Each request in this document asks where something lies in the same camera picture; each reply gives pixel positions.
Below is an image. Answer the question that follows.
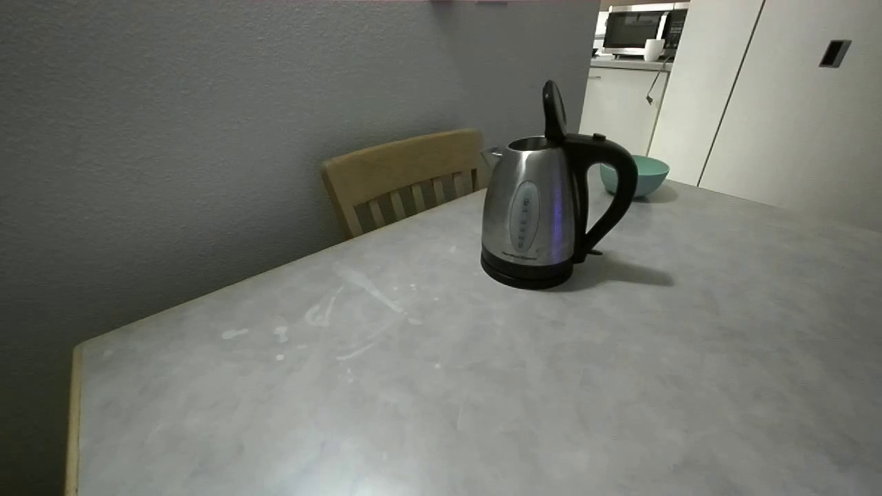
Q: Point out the stainless steel electric kettle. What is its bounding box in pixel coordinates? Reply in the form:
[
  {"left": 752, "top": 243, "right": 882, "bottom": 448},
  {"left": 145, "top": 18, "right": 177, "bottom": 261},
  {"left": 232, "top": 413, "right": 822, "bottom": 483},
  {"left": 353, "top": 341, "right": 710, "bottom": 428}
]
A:
[{"left": 476, "top": 76, "right": 639, "bottom": 293}]

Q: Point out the black wall switch plate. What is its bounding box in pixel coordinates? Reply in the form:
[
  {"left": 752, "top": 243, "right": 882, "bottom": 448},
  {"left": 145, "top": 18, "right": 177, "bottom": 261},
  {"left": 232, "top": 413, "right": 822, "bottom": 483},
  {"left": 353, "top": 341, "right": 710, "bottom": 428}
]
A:
[{"left": 819, "top": 39, "right": 854, "bottom": 69}]

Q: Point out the teal bowl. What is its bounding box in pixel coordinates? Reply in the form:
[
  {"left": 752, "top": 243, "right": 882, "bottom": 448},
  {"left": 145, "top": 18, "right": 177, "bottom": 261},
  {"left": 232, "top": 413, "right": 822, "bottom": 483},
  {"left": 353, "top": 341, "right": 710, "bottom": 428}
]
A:
[{"left": 599, "top": 152, "right": 672, "bottom": 204}]

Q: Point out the silver microwave oven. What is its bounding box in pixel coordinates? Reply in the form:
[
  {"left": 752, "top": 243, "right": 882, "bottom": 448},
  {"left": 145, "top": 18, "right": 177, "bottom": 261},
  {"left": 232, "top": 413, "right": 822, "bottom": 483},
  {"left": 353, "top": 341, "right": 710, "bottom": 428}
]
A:
[{"left": 600, "top": 2, "right": 688, "bottom": 61}]

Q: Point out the white kitchen counter cabinet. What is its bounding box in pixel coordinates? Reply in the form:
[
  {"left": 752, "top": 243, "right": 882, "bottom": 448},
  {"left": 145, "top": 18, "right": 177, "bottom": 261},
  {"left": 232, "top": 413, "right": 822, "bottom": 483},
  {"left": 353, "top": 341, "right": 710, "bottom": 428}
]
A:
[{"left": 577, "top": 54, "right": 672, "bottom": 158}]

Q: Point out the wooden chair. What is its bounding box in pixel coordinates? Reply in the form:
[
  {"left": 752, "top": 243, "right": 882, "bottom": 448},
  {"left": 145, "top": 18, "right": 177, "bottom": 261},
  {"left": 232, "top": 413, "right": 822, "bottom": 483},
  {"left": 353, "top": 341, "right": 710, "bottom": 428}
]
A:
[{"left": 320, "top": 127, "right": 490, "bottom": 240}]

